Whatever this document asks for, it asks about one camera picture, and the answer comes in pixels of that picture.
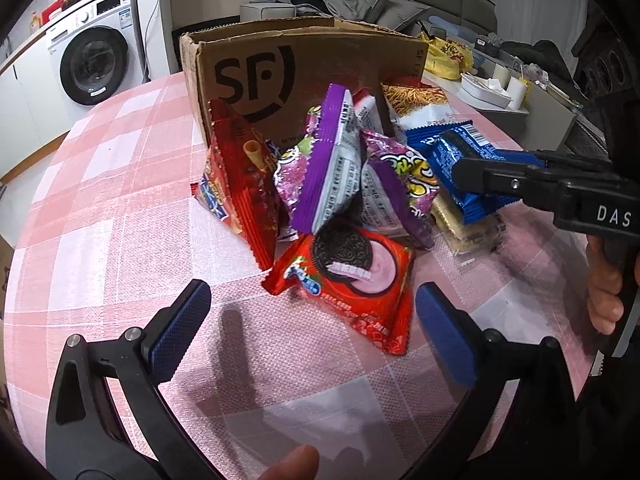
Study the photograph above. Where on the red box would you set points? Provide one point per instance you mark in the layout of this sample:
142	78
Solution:
52	11

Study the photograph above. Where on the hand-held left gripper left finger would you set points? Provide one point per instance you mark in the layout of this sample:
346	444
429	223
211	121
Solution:
185	332

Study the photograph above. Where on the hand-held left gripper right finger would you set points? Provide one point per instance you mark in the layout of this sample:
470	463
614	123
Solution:
445	335

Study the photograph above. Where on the dark wooden furniture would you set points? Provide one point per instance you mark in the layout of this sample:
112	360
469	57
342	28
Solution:
600	70

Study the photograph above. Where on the blue cookie packet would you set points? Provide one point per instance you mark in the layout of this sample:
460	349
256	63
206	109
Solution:
425	137
445	180

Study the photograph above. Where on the orange stick snack packet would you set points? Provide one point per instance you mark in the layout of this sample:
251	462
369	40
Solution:
415	102

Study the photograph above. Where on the pink checkered tablecloth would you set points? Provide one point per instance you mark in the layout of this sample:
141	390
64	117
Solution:
125	220

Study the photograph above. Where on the red sandwich cookie packet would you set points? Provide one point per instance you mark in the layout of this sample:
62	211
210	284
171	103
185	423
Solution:
370	320

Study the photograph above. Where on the white washing machine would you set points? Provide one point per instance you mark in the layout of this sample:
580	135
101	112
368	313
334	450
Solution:
90	65

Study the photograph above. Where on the grey coffee table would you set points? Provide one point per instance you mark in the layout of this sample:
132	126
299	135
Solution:
540	110

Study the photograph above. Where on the purple yellow-lettered snack packet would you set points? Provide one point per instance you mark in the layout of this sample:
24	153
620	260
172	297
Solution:
400	170

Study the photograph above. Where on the white red-edged snack packet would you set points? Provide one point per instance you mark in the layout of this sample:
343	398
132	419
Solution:
370	112

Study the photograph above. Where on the yellow bottle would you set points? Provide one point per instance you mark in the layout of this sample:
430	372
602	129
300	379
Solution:
35	21

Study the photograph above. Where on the white cup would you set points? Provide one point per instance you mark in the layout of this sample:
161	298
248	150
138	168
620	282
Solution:
518	94

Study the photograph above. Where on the white bowl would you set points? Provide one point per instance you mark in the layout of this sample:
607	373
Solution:
480	92

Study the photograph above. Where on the pink purple snack packet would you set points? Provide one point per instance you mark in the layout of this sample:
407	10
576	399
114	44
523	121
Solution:
290	180

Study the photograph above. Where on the red wafer roll packet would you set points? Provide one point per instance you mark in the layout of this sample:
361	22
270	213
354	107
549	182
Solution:
240	185

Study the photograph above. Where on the grey jacket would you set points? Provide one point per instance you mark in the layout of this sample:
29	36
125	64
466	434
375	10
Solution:
370	5

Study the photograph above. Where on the clear cracker packet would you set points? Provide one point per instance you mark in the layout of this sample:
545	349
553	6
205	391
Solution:
465	230

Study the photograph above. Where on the brown cardboard box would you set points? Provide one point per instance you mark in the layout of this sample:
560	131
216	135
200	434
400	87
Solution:
240	60

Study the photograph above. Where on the person's left hand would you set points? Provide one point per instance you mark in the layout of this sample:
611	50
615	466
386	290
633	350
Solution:
295	465

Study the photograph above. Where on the white counter cabinet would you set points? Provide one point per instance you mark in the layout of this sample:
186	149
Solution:
25	120

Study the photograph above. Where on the dark cloth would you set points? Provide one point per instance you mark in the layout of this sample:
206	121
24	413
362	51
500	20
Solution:
545	57

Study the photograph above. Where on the purple white-backed snack packet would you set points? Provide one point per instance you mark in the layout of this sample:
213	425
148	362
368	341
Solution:
312	180

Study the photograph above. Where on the small blue red snack packet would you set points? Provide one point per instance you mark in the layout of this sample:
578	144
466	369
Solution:
215	199

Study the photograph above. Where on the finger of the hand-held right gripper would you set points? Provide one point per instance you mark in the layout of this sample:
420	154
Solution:
480	177
520	157

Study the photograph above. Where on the yellow plastic bag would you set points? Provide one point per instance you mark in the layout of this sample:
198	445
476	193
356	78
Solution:
450	57

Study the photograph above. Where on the black clothes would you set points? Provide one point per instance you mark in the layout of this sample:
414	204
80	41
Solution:
315	5

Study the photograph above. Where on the person's right hand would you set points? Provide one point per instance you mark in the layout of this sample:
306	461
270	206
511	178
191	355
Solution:
605	295

